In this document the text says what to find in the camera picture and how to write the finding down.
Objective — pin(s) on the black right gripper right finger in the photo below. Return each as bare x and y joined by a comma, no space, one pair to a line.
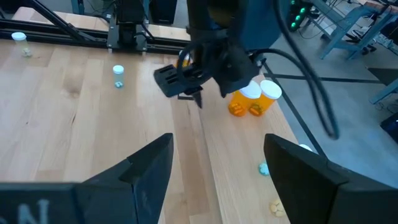
311,193

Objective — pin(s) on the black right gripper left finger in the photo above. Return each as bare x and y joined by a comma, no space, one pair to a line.
124,199

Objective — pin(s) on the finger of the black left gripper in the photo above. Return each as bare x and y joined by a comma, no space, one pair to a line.
198,98
231,82

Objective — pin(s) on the large orange medicine bottle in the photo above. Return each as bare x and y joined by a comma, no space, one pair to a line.
237,105
184,61
270,90

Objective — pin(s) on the yellow medicine bottle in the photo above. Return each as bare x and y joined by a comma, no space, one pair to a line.
21,43
276,208

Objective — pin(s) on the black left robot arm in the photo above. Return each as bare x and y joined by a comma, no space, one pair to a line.
236,21

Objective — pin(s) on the black computer green lights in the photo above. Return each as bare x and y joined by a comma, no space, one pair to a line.
297,15

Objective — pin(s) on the black floor hatch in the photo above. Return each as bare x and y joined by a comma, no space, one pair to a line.
384,76

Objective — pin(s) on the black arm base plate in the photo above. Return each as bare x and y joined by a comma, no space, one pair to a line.
127,43

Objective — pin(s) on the grey metal desk frame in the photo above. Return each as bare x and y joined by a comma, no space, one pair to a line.
342,28

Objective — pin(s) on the black aluminium frame rail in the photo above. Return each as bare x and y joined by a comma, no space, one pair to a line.
46,39
46,26

